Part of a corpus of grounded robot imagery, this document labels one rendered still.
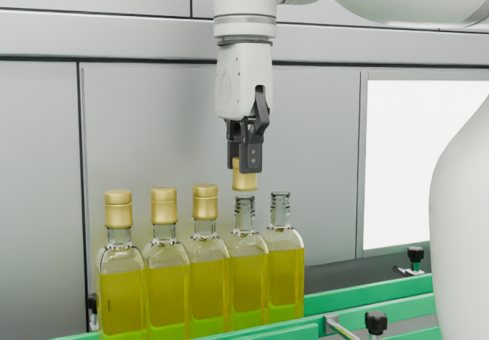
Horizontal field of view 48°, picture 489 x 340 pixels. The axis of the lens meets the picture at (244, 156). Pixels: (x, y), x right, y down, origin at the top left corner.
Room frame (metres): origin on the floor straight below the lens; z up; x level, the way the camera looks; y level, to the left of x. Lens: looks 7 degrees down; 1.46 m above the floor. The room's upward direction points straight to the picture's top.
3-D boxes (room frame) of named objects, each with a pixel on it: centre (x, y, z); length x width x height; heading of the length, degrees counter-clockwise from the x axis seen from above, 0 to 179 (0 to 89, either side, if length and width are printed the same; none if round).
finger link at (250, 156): (0.72, -0.01, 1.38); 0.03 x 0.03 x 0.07; 23
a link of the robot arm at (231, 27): (0.75, 0.00, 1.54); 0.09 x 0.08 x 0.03; 23
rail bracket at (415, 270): (0.96, -0.30, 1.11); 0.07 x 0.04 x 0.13; 24
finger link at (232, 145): (0.78, 0.01, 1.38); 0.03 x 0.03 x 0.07; 23
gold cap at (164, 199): (0.70, 0.11, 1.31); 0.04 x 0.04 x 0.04
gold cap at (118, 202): (0.68, 0.16, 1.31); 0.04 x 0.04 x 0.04
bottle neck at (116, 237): (0.68, 0.16, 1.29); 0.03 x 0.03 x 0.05
